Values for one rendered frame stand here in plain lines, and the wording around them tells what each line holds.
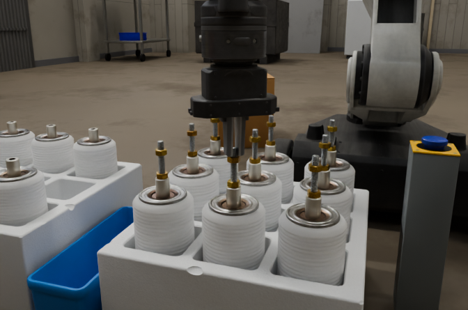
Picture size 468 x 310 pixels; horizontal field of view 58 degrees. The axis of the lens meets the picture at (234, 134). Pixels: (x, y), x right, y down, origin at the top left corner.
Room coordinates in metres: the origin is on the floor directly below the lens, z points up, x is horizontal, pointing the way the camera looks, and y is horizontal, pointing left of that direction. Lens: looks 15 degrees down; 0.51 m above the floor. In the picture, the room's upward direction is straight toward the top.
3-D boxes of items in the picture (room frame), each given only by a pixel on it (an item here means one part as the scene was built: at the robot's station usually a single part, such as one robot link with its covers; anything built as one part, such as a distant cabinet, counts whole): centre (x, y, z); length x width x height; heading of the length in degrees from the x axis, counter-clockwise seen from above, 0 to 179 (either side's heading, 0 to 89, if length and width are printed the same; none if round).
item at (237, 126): (0.59, -0.01, 0.36); 0.03 x 0.02 x 0.06; 15
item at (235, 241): (0.59, 0.00, 0.16); 0.10 x 0.10 x 0.18
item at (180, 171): (0.73, 0.08, 0.25); 0.08 x 0.08 x 0.01
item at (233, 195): (0.59, 0.00, 0.26); 0.02 x 0.02 x 0.03
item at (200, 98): (0.59, 0.00, 0.45); 0.13 x 0.10 x 0.12; 105
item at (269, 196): (0.70, -0.04, 0.16); 0.10 x 0.10 x 0.18
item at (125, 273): (0.70, -0.04, 0.09); 0.39 x 0.39 x 0.18; 72
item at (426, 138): (0.68, -0.34, 0.32); 0.04 x 0.04 x 0.02
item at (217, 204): (0.59, 0.00, 0.25); 0.08 x 0.08 x 0.01
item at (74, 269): (0.72, 0.24, 0.06); 0.30 x 0.11 x 0.12; 163
